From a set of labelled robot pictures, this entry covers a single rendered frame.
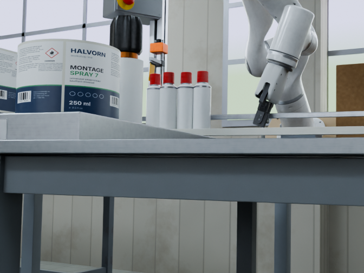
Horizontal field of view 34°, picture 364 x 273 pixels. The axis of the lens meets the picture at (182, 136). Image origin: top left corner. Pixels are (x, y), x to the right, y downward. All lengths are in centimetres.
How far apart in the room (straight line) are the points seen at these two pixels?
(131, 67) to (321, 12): 286
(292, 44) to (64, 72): 72
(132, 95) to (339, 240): 297
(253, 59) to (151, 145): 132
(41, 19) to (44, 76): 470
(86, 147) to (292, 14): 91
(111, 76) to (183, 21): 375
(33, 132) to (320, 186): 48
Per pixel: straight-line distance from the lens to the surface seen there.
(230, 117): 170
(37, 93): 111
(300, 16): 162
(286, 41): 161
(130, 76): 145
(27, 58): 114
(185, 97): 170
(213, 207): 457
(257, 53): 208
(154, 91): 175
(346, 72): 181
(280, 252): 279
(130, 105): 144
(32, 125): 100
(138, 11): 191
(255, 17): 204
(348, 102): 179
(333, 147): 73
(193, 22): 482
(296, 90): 219
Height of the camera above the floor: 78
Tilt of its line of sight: 4 degrees up
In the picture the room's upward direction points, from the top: 1 degrees clockwise
